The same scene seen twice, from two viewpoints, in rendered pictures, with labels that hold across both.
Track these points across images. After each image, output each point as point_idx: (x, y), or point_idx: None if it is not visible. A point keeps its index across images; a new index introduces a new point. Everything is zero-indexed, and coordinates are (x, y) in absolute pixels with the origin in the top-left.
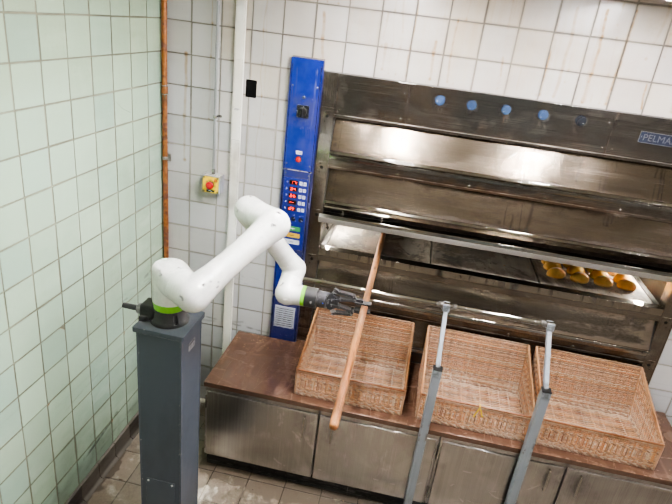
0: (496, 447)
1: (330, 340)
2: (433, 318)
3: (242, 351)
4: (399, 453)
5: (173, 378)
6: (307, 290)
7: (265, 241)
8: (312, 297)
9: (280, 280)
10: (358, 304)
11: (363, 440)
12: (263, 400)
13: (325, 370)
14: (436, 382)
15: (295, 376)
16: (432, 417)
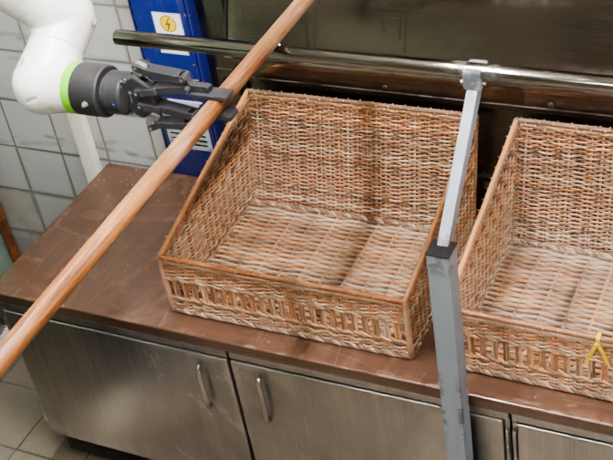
0: None
1: (288, 173)
2: (528, 98)
3: (97, 213)
4: (425, 447)
5: None
6: (75, 74)
7: None
8: (86, 91)
9: (22, 54)
10: (197, 98)
11: (337, 416)
12: (109, 329)
13: (267, 248)
14: (442, 286)
15: (161, 273)
16: (488, 364)
